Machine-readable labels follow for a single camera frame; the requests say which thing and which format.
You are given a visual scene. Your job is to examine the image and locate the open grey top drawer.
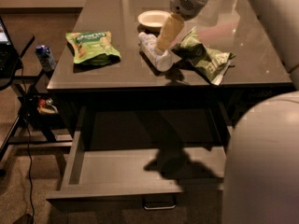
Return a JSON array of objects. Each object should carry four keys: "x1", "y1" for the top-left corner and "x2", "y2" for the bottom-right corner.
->
[{"x1": 47, "y1": 104, "x2": 230, "y2": 209}]

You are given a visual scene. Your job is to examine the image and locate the white paper bowl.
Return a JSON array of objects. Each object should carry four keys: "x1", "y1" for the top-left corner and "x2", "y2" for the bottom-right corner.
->
[{"x1": 137, "y1": 10, "x2": 169, "y2": 32}]

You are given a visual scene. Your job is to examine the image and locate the dark green chip bag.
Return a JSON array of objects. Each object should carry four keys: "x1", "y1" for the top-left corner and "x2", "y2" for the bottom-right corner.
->
[{"x1": 172, "y1": 27, "x2": 235, "y2": 86}]

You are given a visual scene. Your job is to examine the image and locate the black laptop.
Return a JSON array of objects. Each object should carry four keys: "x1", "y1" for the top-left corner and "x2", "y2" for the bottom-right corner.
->
[{"x1": 0, "y1": 17, "x2": 20, "y2": 79}]

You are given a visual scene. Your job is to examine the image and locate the dark drawer cabinet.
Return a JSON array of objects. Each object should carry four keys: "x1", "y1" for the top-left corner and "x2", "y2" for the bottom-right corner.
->
[{"x1": 230, "y1": 84, "x2": 297, "y2": 135}]

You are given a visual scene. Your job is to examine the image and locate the clear blue plastic bottle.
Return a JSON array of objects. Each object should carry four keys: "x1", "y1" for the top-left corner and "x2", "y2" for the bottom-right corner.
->
[{"x1": 138, "y1": 32, "x2": 173, "y2": 72}]

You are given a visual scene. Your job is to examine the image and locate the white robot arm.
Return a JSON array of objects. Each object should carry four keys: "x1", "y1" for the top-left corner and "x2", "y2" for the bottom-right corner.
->
[{"x1": 221, "y1": 0, "x2": 299, "y2": 224}]

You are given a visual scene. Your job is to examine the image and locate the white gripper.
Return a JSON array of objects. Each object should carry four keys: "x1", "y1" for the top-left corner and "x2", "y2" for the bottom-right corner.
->
[{"x1": 156, "y1": 0, "x2": 208, "y2": 51}]

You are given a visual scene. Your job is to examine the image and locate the metal drawer handle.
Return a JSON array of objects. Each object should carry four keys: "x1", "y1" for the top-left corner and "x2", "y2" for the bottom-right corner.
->
[{"x1": 142, "y1": 194, "x2": 177, "y2": 211}]

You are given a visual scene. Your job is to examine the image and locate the blue drink can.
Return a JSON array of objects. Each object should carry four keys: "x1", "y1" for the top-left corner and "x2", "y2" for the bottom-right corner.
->
[{"x1": 36, "y1": 45, "x2": 56, "y2": 72}]

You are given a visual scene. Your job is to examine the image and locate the black cable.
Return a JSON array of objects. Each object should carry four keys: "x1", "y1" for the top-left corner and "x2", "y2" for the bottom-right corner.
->
[{"x1": 17, "y1": 58, "x2": 36, "y2": 219}]

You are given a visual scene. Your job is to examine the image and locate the small colourful items on shelf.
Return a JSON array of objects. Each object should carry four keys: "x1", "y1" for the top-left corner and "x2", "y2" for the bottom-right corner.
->
[{"x1": 37, "y1": 98, "x2": 59, "y2": 115}]

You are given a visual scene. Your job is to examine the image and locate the black side desk frame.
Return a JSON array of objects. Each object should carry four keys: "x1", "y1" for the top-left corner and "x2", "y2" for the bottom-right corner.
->
[{"x1": 0, "y1": 34, "x2": 72, "y2": 161}]

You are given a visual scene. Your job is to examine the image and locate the light green snack bag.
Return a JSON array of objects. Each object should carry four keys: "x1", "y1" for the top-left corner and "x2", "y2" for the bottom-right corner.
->
[{"x1": 65, "y1": 31, "x2": 121, "y2": 66}]

